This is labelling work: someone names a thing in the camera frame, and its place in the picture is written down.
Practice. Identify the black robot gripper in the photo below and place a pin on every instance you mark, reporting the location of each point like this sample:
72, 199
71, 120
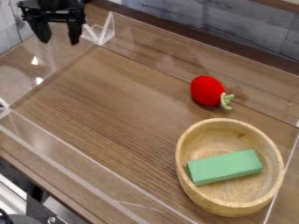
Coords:
39, 12

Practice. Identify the red knitted strawberry toy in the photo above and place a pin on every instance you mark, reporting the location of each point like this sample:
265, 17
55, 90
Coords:
209, 92

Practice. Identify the green rectangular block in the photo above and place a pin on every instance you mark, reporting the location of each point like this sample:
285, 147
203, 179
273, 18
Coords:
223, 167

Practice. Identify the wooden bowl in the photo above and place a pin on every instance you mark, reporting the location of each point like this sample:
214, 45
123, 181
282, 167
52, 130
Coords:
241, 196

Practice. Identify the clear acrylic tray enclosure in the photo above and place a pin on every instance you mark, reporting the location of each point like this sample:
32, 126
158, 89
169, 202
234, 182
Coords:
98, 112

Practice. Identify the black metal bracket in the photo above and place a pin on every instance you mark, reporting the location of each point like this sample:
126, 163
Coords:
38, 211

